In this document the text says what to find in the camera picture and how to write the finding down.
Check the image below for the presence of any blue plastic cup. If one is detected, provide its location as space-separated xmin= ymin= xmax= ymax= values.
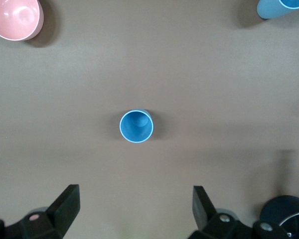
xmin=256 ymin=0 xmax=299 ymax=20
xmin=119 ymin=109 xmax=154 ymax=144

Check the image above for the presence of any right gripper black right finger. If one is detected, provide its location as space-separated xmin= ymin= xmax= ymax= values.
xmin=189 ymin=185 xmax=290 ymax=239

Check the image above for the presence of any black pot with blue handle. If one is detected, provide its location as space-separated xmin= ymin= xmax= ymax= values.
xmin=260 ymin=195 xmax=299 ymax=239

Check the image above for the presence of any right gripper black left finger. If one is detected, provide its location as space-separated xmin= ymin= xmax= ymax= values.
xmin=0 ymin=184 xmax=80 ymax=239

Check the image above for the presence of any pink bowl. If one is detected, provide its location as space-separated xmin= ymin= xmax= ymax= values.
xmin=0 ymin=0 xmax=44 ymax=42

